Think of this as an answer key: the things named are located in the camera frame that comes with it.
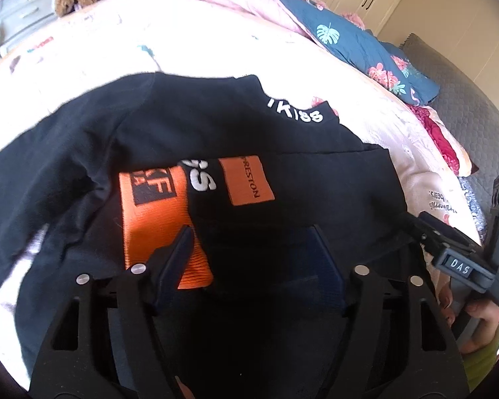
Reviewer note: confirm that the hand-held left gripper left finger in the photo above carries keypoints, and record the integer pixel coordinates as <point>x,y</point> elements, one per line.
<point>179,255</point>

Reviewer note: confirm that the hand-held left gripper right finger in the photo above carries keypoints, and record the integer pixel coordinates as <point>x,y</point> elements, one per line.
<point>321,257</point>

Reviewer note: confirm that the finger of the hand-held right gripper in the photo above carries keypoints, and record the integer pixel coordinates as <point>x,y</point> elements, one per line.
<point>438,235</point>

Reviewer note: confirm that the black t-shirt with orange patches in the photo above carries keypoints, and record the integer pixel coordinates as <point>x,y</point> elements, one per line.
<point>108,153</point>

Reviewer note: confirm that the person's right forearm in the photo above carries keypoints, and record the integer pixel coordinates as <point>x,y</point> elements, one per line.
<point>482,365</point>

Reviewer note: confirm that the person's right hand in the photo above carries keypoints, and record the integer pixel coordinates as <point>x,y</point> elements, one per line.
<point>488,320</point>

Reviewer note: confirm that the grey patterned cloth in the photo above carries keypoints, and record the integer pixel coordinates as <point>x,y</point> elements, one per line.
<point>474,203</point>

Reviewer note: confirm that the red floral pillow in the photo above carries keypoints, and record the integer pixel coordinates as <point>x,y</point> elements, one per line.
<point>440,137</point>

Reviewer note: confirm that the grey padded headboard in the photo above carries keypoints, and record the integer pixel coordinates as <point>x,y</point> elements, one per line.
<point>474,104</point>

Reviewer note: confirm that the blue floral quilt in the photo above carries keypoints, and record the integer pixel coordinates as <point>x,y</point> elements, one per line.
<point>349,37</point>

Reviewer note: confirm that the lilac printed bed sheet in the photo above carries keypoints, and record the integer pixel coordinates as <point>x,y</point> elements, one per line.
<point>191,37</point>

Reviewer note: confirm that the white drawer cabinet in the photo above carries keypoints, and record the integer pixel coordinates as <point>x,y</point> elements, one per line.
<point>25,4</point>

